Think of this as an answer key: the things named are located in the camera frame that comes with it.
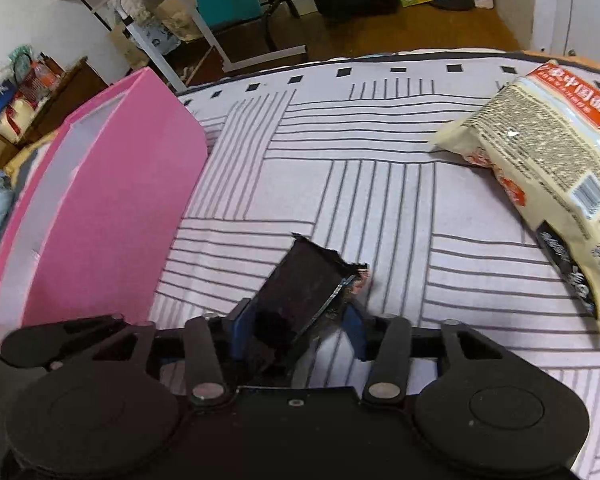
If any pink storage box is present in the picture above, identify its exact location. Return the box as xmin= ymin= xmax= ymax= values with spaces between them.
xmin=0 ymin=68 xmax=208 ymax=345

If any cream red bag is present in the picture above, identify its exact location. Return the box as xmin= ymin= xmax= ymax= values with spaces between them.
xmin=0 ymin=98 xmax=35 ymax=144

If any cream instant noodle multipack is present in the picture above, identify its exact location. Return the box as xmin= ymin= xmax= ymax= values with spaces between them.
xmin=434 ymin=60 xmax=600 ymax=331

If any wooden nightstand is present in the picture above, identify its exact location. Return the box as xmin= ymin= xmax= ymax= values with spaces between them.
xmin=16 ymin=56 xmax=108 ymax=146

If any black snack packet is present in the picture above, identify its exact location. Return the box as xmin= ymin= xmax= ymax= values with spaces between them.
xmin=239 ymin=231 xmax=373 ymax=388

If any striped bed sheet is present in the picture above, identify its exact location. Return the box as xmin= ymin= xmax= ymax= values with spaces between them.
xmin=0 ymin=48 xmax=600 ymax=480

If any brown paper bag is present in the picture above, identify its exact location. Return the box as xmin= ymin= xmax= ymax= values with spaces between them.
xmin=108 ymin=23 xmax=149 ymax=70

